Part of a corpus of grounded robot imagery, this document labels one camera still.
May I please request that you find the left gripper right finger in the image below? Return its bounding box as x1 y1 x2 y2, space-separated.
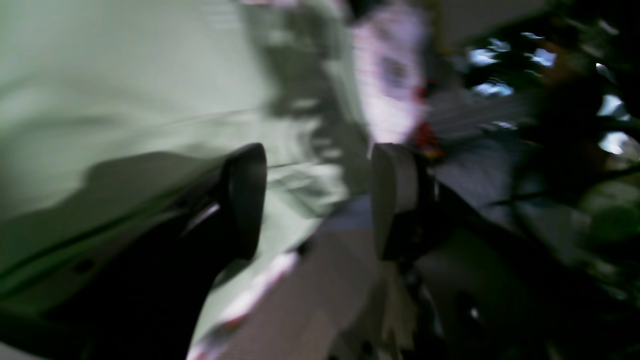
371 143 639 360

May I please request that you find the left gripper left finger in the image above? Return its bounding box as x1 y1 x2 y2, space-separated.
1 143 268 360

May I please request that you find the light green T-shirt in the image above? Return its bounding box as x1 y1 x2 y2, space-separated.
1 0 367 345

